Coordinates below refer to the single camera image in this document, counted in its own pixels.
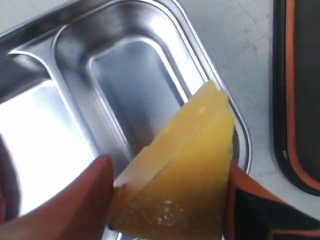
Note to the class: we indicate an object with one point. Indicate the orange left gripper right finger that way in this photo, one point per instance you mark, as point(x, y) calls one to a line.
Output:
point(254, 213)

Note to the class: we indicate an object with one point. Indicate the stainless steel lunch box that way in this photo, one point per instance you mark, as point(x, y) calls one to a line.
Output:
point(90, 78)

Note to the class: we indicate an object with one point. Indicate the yellow cheese block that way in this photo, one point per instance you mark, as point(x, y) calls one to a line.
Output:
point(176, 187)

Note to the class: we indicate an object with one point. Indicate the dark transparent lunch box lid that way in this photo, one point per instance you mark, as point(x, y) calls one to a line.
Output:
point(296, 91)

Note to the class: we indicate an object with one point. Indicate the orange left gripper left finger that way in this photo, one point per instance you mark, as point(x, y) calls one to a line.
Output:
point(78, 212)

